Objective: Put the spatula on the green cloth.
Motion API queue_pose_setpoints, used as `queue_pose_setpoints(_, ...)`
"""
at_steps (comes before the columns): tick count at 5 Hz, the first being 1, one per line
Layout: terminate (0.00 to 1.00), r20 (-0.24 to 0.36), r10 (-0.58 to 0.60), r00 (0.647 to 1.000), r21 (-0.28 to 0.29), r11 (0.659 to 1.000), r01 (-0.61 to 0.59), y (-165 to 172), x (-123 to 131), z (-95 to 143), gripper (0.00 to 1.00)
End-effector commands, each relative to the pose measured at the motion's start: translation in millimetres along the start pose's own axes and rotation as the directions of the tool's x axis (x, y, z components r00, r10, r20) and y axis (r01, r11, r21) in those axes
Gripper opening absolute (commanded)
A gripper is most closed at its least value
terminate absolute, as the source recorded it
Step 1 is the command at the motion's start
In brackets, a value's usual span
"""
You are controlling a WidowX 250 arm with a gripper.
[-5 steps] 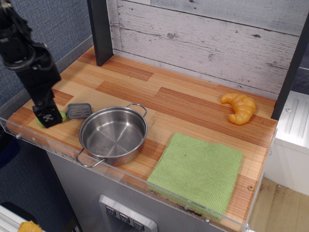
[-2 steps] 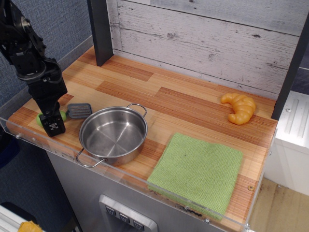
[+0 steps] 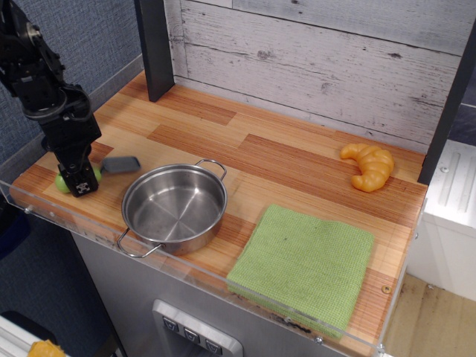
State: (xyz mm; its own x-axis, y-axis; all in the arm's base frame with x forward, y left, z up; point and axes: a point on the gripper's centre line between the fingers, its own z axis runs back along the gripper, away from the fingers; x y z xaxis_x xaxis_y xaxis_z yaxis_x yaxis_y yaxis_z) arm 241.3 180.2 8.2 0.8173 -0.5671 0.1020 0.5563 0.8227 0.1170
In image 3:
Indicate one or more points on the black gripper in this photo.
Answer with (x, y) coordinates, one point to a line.
(70, 129)

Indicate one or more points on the green handled grey spatula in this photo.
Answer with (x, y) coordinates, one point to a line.
(113, 165)

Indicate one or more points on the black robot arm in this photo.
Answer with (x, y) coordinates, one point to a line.
(33, 73)

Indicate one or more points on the green knitted cloth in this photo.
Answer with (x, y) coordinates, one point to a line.
(304, 268)

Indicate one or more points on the stainless steel pot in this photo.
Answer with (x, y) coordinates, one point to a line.
(177, 208)

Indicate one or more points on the grey toy fridge cabinet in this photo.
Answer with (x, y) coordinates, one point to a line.
(128, 287)

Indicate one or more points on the yellow object bottom left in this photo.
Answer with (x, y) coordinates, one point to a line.
(45, 349)

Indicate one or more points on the silver dispenser button panel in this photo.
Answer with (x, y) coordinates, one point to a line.
(194, 331)

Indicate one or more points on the orange plastic croissant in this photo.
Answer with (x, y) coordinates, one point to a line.
(375, 164)

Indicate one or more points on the white side cabinet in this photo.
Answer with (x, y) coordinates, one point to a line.
(443, 252)

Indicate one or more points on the clear acrylic guard rail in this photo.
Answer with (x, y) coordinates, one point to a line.
(270, 159)

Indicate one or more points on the dark right vertical post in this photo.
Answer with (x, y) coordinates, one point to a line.
(450, 110)

